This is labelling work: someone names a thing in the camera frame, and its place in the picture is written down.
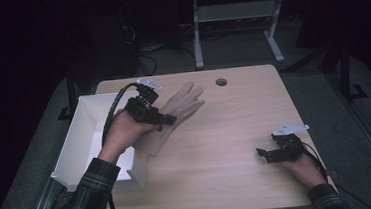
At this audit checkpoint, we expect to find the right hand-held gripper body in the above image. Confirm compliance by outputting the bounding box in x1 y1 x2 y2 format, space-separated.
269 120 313 164

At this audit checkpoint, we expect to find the grey metal table frame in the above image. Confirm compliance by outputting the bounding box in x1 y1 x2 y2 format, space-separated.
189 0 293 71

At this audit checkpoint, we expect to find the person's right hand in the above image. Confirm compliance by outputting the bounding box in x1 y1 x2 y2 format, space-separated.
281 150 328 192

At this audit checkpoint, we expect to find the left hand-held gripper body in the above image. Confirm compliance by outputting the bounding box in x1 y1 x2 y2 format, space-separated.
121 75 168 127

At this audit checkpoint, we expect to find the white box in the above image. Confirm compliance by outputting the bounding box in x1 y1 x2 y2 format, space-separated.
44 88 157 197

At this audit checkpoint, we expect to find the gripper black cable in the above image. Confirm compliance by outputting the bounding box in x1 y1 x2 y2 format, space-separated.
96 81 150 209
300 135 371 209

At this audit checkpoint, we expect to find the black stand leg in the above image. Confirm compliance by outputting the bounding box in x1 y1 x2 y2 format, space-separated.
334 38 370 102
53 64 82 122

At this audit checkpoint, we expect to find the beige knit glove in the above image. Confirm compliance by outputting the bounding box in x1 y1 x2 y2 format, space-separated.
128 80 210 159

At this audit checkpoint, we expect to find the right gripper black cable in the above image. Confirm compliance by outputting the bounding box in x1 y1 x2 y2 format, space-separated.
300 135 371 209

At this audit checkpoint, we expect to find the person's left hand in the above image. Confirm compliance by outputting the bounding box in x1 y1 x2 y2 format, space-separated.
94 106 162 165

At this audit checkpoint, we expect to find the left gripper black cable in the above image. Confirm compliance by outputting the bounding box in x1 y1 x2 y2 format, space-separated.
96 81 150 209

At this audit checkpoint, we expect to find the floor cables bundle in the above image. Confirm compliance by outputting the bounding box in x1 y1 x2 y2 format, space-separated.
135 39 174 78

